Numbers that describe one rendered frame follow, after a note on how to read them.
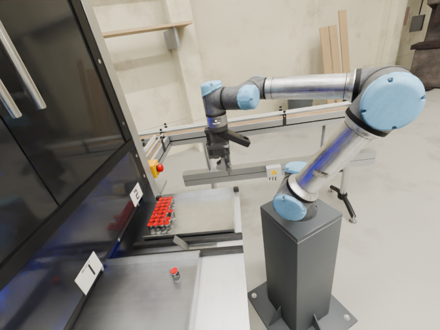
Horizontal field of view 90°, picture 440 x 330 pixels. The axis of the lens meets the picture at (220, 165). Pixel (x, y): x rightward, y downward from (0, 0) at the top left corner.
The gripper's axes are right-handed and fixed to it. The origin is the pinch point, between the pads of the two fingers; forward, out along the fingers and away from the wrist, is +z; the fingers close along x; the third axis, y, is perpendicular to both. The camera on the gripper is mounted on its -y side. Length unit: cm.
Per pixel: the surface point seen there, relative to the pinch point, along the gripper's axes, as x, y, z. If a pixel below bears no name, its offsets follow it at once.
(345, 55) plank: -375, -214, 8
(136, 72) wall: -246, 124, -30
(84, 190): 30, 38, -17
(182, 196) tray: -5.2, 24.7, 13.2
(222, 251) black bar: 28.2, 4.9, 12.9
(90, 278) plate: 43, 38, 2
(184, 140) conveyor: -82, 38, 15
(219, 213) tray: 8.1, 6.7, 14.6
